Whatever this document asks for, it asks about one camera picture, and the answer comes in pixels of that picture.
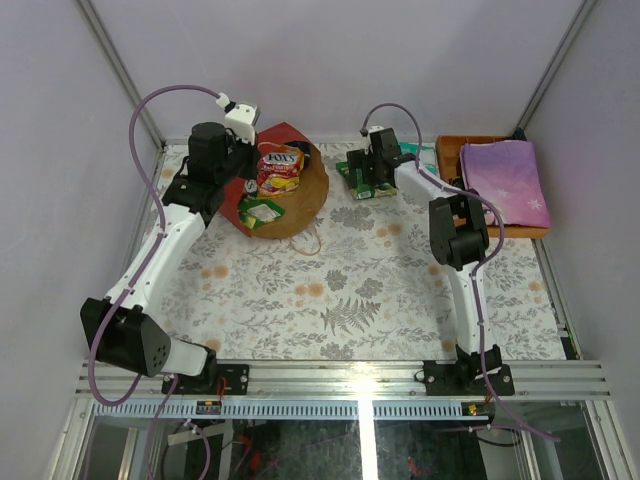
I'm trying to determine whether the green snack packet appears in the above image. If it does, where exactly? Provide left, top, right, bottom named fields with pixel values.
left=238, top=199, right=285, bottom=230
left=336, top=161, right=398, bottom=201

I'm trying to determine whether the teal snack packet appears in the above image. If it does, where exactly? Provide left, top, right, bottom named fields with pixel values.
left=399, top=142, right=439, bottom=176

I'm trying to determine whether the red brown paper bag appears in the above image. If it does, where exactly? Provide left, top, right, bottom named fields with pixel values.
left=218, top=122, right=329, bottom=240

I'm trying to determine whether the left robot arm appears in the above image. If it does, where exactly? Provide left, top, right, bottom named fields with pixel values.
left=80, top=120, right=258, bottom=395

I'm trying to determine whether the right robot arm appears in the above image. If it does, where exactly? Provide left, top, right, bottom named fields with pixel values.
left=347, top=126, right=501, bottom=395

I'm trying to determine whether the Fox's candy bag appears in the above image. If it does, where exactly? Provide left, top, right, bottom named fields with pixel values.
left=256, top=142, right=305, bottom=199

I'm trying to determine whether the purple Frozen cloth bag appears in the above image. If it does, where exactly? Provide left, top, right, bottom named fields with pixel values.
left=460, top=140, right=551, bottom=229

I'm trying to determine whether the orange wooden tray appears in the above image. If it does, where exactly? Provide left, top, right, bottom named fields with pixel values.
left=436, top=135, right=551, bottom=239

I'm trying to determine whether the floral table mat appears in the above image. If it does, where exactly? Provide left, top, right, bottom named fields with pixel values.
left=107, top=142, right=569, bottom=361

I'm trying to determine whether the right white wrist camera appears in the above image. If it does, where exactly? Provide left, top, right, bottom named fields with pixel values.
left=360, top=125, right=384, bottom=151

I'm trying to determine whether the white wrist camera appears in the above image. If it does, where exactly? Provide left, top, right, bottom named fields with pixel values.
left=216, top=93, right=260, bottom=145
left=360, top=125, right=384, bottom=151

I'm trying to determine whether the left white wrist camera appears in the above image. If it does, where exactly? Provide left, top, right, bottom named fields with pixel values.
left=216, top=93, right=260, bottom=145

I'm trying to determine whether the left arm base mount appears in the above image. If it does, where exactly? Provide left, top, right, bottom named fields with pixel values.
left=173, top=349, right=250, bottom=396

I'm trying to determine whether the aluminium front rail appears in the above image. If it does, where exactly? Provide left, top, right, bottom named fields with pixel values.
left=92, top=360, right=611, bottom=420

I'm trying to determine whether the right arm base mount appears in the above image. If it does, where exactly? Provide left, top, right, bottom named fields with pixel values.
left=413, top=345, right=515, bottom=397

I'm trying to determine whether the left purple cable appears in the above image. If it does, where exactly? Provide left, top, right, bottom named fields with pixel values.
left=85, top=84, right=229, bottom=480

